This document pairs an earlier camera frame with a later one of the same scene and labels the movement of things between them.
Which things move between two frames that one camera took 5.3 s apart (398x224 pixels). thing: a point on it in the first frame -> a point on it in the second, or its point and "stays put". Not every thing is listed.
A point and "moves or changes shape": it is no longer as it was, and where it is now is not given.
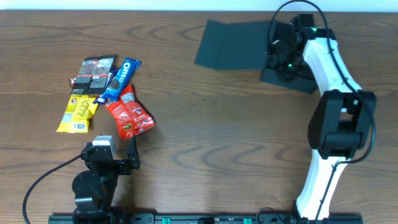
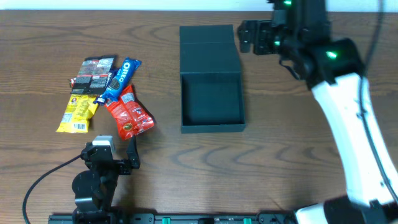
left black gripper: x=116 y=165 stays put
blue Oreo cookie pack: x=120 y=78 stays put
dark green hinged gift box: x=243 y=45 moves or changes shape
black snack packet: x=92 y=77 stays put
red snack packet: x=131 y=117 stays put
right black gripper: x=280 y=62 -> x=259 y=37
